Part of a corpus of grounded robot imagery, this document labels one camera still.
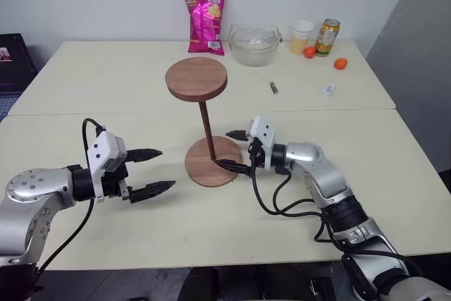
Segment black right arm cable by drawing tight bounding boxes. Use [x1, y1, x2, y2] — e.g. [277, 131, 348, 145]
[250, 165, 424, 281]

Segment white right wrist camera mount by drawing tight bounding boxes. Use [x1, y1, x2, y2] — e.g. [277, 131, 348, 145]
[246, 115, 276, 170]

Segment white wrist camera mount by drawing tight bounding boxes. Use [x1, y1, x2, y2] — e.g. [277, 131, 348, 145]
[86, 131, 127, 204]
[246, 115, 276, 170]

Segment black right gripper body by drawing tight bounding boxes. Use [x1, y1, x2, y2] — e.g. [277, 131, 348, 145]
[246, 137, 266, 178]

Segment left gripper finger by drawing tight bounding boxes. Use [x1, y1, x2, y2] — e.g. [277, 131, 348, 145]
[128, 180, 177, 205]
[125, 147, 164, 166]

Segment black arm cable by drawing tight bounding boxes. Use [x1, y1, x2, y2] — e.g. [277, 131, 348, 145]
[250, 165, 424, 281]
[37, 117, 106, 276]

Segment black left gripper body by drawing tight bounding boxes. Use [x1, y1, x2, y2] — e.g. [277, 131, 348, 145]
[101, 163, 132, 204]

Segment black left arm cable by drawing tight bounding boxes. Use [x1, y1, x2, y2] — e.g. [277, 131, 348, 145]
[37, 117, 106, 276]

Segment yellow green drink can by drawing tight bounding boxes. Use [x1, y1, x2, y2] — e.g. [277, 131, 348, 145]
[314, 18, 342, 58]

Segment clear glass bowl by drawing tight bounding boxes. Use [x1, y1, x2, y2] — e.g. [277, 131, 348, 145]
[227, 23, 283, 68]

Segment pink chips bag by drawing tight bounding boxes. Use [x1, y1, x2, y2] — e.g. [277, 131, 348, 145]
[182, 0, 227, 57]

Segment wooden pole with round disc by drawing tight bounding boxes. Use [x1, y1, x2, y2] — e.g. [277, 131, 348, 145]
[165, 57, 228, 161]

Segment dark open laptop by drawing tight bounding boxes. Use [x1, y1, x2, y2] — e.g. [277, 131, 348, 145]
[0, 32, 39, 123]

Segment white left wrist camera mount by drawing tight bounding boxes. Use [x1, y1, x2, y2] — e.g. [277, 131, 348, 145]
[86, 131, 127, 204]

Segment round wooden base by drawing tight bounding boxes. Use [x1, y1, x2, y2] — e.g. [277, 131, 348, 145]
[184, 135, 244, 188]

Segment plastic cup with white lid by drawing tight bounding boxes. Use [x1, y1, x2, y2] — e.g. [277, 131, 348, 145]
[290, 20, 315, 56]

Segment grey partition panel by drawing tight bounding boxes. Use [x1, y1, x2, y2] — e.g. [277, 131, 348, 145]
[364, 0, 451, 176]

